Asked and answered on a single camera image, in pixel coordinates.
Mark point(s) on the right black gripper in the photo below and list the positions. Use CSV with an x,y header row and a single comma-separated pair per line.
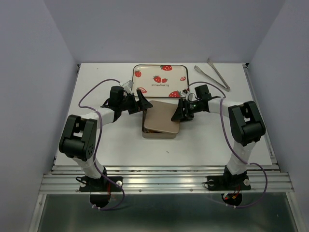
x,y
180,113

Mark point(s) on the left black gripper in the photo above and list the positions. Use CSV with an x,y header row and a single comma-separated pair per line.
x,y
136,105

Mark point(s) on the brown tin lid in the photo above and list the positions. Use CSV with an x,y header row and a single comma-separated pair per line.
x,y
163,107

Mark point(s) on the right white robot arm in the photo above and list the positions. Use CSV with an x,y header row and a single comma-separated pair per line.
x,y
241,122

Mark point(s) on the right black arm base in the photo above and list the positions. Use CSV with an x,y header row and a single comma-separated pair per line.
x,y
228,181

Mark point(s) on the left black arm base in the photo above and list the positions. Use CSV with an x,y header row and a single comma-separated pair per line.
x,y
93,181

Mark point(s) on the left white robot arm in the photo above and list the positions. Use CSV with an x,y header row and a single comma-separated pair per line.
x,y
82,134

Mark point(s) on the strawberry print tray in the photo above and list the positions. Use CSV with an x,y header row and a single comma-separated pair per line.
x,y
160,81

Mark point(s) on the brown square tin box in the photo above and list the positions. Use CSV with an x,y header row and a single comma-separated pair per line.
x,y
157,135

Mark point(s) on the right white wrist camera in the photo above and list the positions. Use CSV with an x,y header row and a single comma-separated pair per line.
x,y
189,95

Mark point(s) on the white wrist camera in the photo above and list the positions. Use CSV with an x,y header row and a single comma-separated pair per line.
x,y
127,86
189,95

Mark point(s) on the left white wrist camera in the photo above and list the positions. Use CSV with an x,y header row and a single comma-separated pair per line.
x,y
127,86

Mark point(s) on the aluminium mounting rail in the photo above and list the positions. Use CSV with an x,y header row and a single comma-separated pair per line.
x,y
164,179

